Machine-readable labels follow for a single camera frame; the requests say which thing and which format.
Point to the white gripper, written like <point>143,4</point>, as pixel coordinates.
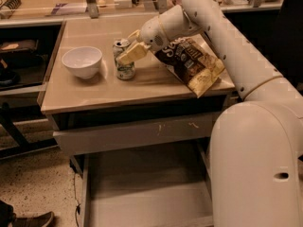
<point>151,34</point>

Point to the silver green 7up can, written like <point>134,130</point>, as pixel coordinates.
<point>123,72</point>

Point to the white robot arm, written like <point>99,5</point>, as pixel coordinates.
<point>254,145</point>

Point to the grey drawer cabinet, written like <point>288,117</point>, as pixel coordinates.
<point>73,103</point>

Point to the closed top drawer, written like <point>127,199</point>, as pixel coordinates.
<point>136,134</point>

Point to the open middle drawer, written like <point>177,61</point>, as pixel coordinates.
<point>155,186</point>

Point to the white ceramic bowl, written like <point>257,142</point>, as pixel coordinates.
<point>82,62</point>

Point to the brown yellow chip bag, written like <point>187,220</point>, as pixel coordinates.
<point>191,64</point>

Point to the purple white paper booklet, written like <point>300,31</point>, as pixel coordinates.
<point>69,8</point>

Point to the black coil spring tool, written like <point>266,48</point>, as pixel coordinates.
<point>8,8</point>

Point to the black office chair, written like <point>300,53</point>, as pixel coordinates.
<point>288,41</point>

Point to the brown shoe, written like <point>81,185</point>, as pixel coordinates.
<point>44,220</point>

